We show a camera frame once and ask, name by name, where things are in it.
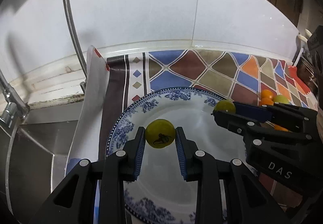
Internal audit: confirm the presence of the white pan handle lower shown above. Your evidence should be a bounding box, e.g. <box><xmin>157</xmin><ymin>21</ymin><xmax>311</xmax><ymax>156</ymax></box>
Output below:
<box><xmin>297</xmin><ymin>34</ymin><xmax>309</xmax><ymax>43</ymax></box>

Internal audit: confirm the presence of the large orange tangerine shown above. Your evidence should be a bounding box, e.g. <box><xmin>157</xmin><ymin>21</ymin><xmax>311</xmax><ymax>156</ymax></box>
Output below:
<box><xmin>274</xmin><ymin>125</ymin><xmax>288</xmax><ymax>132</ymax></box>

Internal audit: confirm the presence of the green apple front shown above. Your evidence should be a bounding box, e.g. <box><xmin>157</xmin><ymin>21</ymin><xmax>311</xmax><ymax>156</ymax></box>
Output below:
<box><xmin>272</xmin><ymin>95</ymin><xmax>290</xmax><ymax>104</ymax></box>

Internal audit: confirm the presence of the red foam mat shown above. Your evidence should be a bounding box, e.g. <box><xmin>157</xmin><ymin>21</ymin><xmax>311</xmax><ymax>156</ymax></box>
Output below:
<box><xmin>288</xmin><ymin>66</ymin><xmax>313</xmax><ymax>94</ymax></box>

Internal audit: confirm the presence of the stainless steel sink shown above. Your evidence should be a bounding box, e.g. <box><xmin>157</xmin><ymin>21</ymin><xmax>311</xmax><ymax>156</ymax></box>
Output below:
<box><xmin>0</xmin><ymin>119</ymin><xmax>82</xmax><ymax>217</ymax></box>

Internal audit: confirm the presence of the white pan handle upper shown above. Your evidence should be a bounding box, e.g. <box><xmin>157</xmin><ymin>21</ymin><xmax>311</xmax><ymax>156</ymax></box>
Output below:
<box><xmin>305</xmin><ymin>29</ymin><xmax>312</xmax><ymax>38</ymax></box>

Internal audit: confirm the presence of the white pan handle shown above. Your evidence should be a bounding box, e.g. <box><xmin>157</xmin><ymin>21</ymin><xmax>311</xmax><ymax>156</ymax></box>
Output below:
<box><xmin>305</xmin><ymin>29</ymin><xmax>312</xmax><ymax>38</ymax></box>
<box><xmin>297</xmin><ymin>34</ymin><xmax>309</xmax><ymax>43</ymax></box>

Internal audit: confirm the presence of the colourful diamond pattern mat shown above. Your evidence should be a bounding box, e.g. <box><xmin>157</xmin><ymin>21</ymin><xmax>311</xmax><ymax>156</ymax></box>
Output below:
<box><xmin>66</xmin><ymin>48</ymin><xmax>318</xmax><ymax>171</ymax></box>

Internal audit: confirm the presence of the steel pot rack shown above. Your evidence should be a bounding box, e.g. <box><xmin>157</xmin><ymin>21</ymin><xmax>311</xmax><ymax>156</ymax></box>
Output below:
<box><xmin>292</xmin><ymin>47</ymin><xmax>315</xmax><ymax>81</ymax></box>

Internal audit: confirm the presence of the blue white porcelain plate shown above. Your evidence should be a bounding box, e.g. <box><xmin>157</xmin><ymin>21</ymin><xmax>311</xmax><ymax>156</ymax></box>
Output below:
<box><xmin>106</xmin><ymin>88</ymin><xmax>246</xmax><ymax>223</ymax></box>

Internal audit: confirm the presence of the thin gooseneck water tap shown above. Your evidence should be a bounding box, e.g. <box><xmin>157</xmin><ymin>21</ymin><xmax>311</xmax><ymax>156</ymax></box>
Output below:
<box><xmin>0</xmin><ymin>0</ymin><xmax>88</xmax><ymax>94</ymax></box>

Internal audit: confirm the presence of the green tomato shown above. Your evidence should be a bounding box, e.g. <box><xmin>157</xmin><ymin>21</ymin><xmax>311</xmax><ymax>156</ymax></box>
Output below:
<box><xmin>214</xmin><ymin>99</ymin><xmax>236</xmax><ymax>114</ymax></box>
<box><xmin>145</xmin><ymin>119</ymin><xmax>176</xmax><ymax>149</ymax></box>

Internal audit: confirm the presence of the orange tangerine back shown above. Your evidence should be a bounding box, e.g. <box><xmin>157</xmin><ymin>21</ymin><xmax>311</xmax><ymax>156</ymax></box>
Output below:
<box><xmin>260</xmin><ymin>89</ymin><xmax>274</xmax><ymax>99</ymax></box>

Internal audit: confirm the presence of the chrome kitchen faucet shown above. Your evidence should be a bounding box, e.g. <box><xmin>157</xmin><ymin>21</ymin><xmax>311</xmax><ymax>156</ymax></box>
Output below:
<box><xmin>1</xmin><ymin>72</ymin><xmax>29</xmax><ymax>128</ymax></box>

